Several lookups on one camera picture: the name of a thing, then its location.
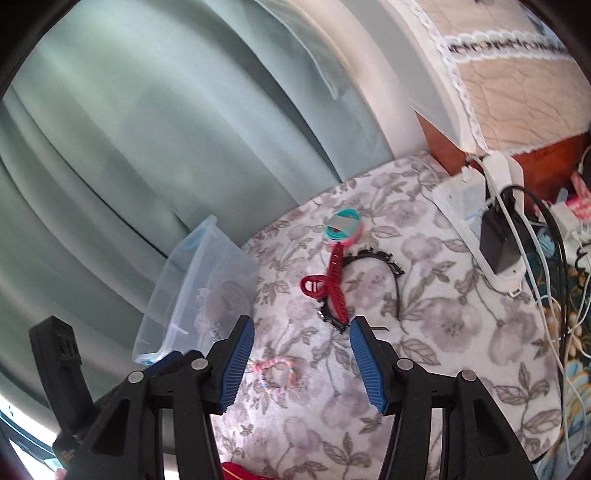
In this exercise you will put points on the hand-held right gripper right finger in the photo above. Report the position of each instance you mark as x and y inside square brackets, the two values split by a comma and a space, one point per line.
[367, 369]

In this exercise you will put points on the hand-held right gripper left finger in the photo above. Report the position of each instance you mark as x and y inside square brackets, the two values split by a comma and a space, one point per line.
[238, 364]

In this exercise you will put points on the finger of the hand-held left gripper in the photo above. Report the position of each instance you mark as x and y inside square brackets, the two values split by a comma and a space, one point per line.
[168, 361]

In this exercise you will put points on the black white spotted scrunchie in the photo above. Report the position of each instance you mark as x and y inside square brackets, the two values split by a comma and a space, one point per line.
[218, 331]

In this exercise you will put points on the clear plastic container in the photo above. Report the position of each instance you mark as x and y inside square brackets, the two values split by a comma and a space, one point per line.
[194, 277]

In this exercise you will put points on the red hair claw clip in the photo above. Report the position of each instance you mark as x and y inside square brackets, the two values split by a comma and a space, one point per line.
[337, 286]

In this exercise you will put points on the black decorated headband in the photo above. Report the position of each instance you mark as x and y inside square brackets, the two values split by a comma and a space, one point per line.
[328, 318]

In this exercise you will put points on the grey floral blanket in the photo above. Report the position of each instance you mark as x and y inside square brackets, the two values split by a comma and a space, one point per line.
[438, 323]

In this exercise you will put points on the red cloth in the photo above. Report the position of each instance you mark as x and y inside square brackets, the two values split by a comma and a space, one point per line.
[240, 471]

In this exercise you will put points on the black charger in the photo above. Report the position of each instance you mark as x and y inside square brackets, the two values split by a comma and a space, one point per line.
[498, 240]

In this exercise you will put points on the teal floral mat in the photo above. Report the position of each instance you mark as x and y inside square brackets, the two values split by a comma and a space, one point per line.
[577, 383]

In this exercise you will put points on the white power strip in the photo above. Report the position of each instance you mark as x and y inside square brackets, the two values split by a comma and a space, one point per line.
[505, 168]

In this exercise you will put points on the pale green curtain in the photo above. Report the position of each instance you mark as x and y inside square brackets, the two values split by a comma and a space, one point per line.
[138, 115]

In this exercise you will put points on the beige quilt with lace trim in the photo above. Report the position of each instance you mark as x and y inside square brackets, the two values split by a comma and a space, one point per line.
[508, 83]

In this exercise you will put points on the brown wooden bed frame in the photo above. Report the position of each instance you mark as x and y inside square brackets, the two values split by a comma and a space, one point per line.
[545, 170]

